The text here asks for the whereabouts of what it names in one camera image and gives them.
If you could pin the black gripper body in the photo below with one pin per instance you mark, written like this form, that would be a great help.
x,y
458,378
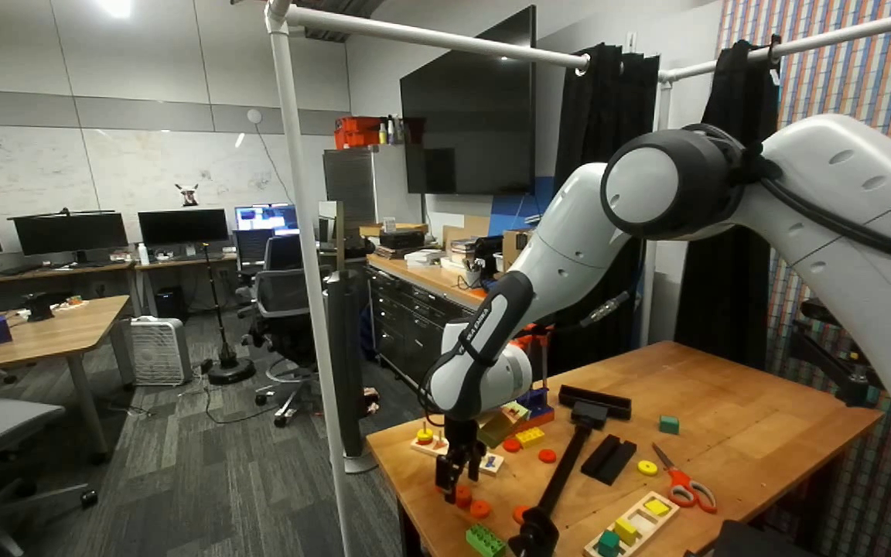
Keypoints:
x,y
466,450

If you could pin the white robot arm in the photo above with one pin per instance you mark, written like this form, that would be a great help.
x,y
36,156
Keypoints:
x,y
818,194

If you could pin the yellow lego brick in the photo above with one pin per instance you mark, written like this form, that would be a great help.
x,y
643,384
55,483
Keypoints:
x,y
526,436

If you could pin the green lego brick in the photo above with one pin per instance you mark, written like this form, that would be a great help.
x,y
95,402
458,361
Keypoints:
x,y
483,541

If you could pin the black clamp pole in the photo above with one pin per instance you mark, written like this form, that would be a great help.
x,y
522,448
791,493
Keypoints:
x,y
539,532

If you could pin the black rectangular block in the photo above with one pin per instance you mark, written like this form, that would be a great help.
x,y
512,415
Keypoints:
x,y
608,458

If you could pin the green cube block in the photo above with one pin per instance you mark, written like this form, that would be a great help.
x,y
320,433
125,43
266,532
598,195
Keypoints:
x,y
669,425

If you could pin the wooden office desk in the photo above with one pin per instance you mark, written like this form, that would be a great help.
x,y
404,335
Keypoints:
x,y
70,335

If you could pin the grey office chair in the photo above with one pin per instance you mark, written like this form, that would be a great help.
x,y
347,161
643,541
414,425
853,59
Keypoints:
x,y
8,464

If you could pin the orange handled scissors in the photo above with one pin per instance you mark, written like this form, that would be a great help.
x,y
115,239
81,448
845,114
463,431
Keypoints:
x,y
685,489

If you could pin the wall mounted television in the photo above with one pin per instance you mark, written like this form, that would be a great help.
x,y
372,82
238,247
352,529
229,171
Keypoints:
x,y
467,124

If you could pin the white metal frame pole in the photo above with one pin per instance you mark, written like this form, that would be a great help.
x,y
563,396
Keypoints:
x,y
279,16

